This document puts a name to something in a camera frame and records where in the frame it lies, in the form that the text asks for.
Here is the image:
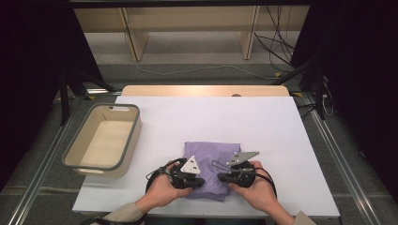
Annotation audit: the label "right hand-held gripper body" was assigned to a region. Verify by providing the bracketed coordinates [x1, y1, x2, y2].
[226, 150, 261, 188]

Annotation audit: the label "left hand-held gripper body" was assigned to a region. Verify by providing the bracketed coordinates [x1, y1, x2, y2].
[170, 155, 202, 189]

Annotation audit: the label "purple shorts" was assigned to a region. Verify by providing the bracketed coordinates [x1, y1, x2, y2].
[182, 141, 242, 203]

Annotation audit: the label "beige storage basket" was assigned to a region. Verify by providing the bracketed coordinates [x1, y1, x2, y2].
[61, 102, 143, 179]

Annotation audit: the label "person's right hand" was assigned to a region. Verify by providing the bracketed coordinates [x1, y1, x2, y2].
[227, 160, 291, 221]

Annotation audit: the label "person's left hand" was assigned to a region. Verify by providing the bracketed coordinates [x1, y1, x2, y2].
[134, 160, 195, 216]

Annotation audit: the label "white table cover sheet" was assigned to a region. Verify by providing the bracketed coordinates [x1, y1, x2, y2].
[71, 96, 341, 219]

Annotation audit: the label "black metal stand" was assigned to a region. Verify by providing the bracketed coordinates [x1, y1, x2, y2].
[271, 52, 328, 121]
[57, 67, 118, 126]

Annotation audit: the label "dark curtain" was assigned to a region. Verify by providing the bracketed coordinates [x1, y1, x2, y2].
[290, 0, 398, 204]
[0, 0, 104, 191]

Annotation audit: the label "beige wooden desk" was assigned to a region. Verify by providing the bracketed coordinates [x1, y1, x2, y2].
[73, 5, 311, 62]

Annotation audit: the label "right hand-held gripper black cable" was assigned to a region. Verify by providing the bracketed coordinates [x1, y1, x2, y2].
[211, 159, 279, 201]

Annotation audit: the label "hand-held gripper black cable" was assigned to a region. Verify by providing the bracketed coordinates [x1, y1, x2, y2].
[79, 157, 186, 225]
[211, 159, 279, 201]

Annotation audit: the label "left hand-held gripper black cable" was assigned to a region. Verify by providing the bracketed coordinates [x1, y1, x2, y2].
[79, 157, 186, 225]

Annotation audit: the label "aluminium floor rail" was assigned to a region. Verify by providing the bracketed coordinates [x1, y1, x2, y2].
[7, 99, 92, 225]
[301, 93, 383, 225]

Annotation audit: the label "white floor cable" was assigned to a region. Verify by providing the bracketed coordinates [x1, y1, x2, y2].
[125, 18, 280, 81]

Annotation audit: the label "bundle of black cables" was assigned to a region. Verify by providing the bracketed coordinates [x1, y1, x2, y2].
[253, 5, 297, 74]

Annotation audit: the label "black frame bar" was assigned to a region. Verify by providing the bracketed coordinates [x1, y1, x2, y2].
[69, 0, 314, 8]

